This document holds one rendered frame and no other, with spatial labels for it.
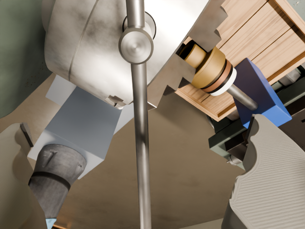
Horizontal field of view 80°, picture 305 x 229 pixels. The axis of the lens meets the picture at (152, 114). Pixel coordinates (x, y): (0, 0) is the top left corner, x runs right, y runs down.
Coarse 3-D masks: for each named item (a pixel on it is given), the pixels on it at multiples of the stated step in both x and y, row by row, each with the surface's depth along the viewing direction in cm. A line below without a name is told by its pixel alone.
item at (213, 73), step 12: (192, 48) 32; (216, 48) 34; (192, 60) 33; (204, 60) 32; (216, 60) 33; (228, 60) 36; (204, 72) 33; (216, 72) 33; (228, 72) 34; (192, 84) 36; (204, 84) 35; (216, 84) 35
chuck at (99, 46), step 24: (120, 0) 17; (144, 0) 17; (168, 0) 18; (192, 0) 18; (96, 24) 18; (120, 24) 18; (168, 24) 18; (192, 24) 19; (96, 48) 20; (168, 48) 19; (72, 72) 24; (96, 72) 22; (120, 72) 22; (96, 96) 30; (120, 96) 25
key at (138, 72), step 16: (128, 0) 11; (128, 16) 12; (144, 16) 12; (144, 64) 14; (144, 80) 14; (144, 96) 15; (144, 112) 15; (144, 128) 16; (144, 144) 16; (144, 160) 16; (144, 176) 17; (144, 192) 17; (144, 208) 18; (144, 224) 18
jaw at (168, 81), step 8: (176, 56) 32; (168, 64) 31; (176, 64) 31; (184, 64) 32; (160, 72) 30; (168, 72) 30; (176, 72) 31; (184, 72) 32; (192, 72) 33; (160, 80) 30; (168, 80) 30; (176, 80) 31; (184, 80) 32; (152, 88) 29; (160, 88) 29; (168, 88) 31; (176, 88) 31; (112, 96) 28; (152, 96) 29; (160, 96) 29; (120, 104) 30; (152, 104) 28
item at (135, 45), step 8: (128, 32) 11; (136, 32) 11; (144, 32) 11; (120, 40) 11; (128, 40) 11; (136, 40) 11; (144, 40) 11; (152, 40) 11; (120, 48) 11; (128, 48) 11; (136, 48) 11; (144, 48) 11; (152, 48) 11; (128, 56) 11; (136, 56) 12; (144, 56) 12; (136, 64) 12
